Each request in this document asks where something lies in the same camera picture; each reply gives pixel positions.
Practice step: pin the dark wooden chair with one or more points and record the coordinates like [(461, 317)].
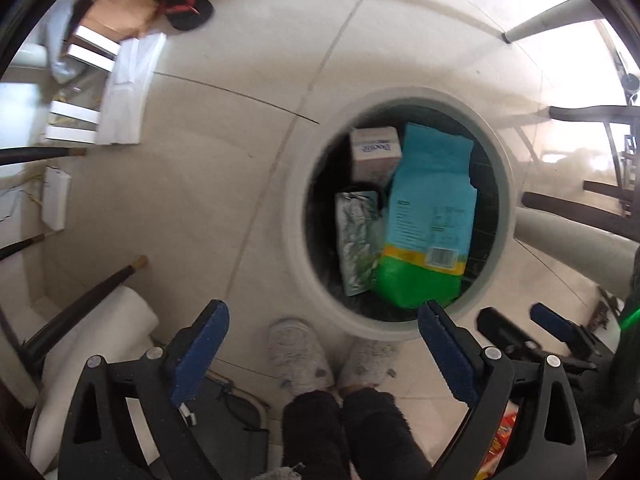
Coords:
[(591, 175)]

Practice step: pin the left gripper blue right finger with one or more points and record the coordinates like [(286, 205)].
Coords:
[(455, 351)]

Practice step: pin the silver blister pack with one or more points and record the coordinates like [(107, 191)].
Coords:
[(359, 230)]

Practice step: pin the black red shoe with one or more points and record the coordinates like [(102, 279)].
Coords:
[(186, 15)]

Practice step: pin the grey fuzzy left slipper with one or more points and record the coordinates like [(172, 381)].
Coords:
[(298, 358)]

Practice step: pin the grey fuzzy right slipper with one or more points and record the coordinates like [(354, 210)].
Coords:
[(369, 364)]

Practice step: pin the teal green snack bag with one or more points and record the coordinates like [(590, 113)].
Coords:
[(429, 220)]

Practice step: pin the black fuzzy trouser legs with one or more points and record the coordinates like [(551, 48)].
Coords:
[(365, 433)]

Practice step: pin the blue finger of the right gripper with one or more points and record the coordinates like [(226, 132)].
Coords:
[(574, 336), (503, 333)]

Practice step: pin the red chicken snack wrapper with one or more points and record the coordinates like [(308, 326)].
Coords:
[(498, 443)]

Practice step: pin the grey fuzzy slipper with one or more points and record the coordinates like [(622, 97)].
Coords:
[(369, 364), (298, 358)]

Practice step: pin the white round trash bin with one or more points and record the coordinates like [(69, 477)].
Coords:
[(324, 168)]

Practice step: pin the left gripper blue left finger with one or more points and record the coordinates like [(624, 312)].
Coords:
[(192, 350)]

